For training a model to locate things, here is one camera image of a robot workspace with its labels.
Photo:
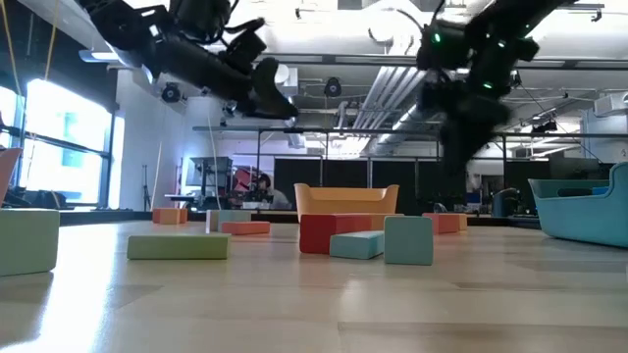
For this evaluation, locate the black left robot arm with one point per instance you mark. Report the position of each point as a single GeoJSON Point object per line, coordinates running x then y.
{"type": "Point", "coordinates": [118, 24]}

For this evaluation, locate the equipment cart with monitor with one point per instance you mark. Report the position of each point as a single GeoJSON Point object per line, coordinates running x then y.
{"type": "Point", "coordinates": [211, 169]}

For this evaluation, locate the person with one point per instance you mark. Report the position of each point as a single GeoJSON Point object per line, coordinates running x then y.
{"type": "Point", "coordinates": [267, 184]}

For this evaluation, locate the teal plastic bin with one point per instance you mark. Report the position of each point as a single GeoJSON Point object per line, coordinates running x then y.
{"type": "Point", "coordinates": [579, 220]}

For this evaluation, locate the black track light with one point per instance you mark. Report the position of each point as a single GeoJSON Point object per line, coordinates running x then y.
{"type": "Point", "coordinates": [544, 126]}

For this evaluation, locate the white ceiling box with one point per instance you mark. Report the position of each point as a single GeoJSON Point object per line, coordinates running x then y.
{"type": "Point", "coordinates": [289, 78]}

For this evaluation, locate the black pipe rail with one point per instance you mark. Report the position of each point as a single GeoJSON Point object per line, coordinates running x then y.
{"type": "Point", "coordinates": [343, 131]}

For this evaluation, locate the dark blue chair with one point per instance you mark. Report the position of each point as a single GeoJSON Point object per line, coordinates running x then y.
{"type": "Point", "coordinates": [505, 203]}

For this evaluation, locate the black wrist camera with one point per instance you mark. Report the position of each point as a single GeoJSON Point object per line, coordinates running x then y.
{"type": "Point", "coordinates": [247, 46]}

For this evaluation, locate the yellow plastic bin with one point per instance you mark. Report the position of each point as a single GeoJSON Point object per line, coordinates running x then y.
{"type": "Point", "coordinates": [343, 201]}

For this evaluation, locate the red rectangular block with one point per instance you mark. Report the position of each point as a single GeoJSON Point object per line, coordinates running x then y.
{"type": "Point", "coordinates": [319, 233]}

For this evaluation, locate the teal rectangular block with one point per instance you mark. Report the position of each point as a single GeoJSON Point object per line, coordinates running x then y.
{"type": "Point", "coordinates": [355, 245]}

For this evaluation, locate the coral rectangular block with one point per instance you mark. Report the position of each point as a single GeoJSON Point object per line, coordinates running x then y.
{"type": "Point", "coordinates": [183, 216]}
{"type": "Point", "coordinates": [245, 228]}
{"type": "Point", "coordinates": [446, 224]}

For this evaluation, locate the ceiling strip light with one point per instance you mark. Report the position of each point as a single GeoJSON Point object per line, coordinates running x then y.
{"type": "Point", "coordinates": [93, 55]}

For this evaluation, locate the natural wood block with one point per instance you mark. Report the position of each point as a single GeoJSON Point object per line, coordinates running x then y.
{"type": "Point", "coordinates": [212, 220]}

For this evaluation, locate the white leaning pole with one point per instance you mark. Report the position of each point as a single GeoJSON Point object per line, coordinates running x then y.
{"type": "Point", "coordinates": [156, 176]}

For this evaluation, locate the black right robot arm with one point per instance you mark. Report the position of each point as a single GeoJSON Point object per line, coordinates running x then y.
{"type": "Point", "coordinates": [500, 29]}

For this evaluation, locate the black curtain partition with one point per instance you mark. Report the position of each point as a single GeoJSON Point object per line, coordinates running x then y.
{"type": "Point", "coordinates": [304, 171]}

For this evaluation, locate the small teal cube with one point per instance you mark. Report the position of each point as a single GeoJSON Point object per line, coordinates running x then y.
{"type": "Point", "coordinates": [235, 216]}
{"type": "Point", "coordinates": [408, 240]}

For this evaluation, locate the terracotta plastic bin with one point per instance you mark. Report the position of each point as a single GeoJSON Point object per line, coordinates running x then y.
{"type": "Point", "coordinates": [7, 171]}

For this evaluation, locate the orange rectangular block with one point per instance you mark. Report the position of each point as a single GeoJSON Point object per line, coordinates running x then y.
{"type": "Point", "coordinates": [378, 223]}

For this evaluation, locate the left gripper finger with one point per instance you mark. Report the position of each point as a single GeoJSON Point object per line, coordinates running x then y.
{"type": "Point", "coordinates": [272, 98]}

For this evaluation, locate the black tripod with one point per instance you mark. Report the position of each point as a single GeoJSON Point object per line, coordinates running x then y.
{"type": "Point", "coordinates": [145, 191]}

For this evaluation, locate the black round ceiling speaker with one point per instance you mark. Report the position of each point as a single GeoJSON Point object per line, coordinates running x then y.
{"type": "Point", "coordinates": [332, 87]}
{"type": "Point", "coordinates": [171, 93]}

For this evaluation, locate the white wall unit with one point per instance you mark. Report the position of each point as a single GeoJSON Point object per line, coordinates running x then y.
{"type": "Point", "coordinates": [613, 104]}

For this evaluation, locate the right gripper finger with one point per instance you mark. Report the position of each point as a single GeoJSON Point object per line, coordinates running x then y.
{"type": "Point", "coordinates": [458, 154]}

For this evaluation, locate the grey overhead beam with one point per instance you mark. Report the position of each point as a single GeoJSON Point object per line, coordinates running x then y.
{"type": "Point", "coordinates": [343, 60]}

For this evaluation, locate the green rectangular block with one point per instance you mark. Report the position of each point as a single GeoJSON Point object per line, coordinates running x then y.
{"type": "Point", "coordinates": [27, 240]}
{"type": "Point", "coordinates": [176, 247]}

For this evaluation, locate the blue rectangular block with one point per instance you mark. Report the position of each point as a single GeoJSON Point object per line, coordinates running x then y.
{"type": "Point", "coordinates": [599, 190]}

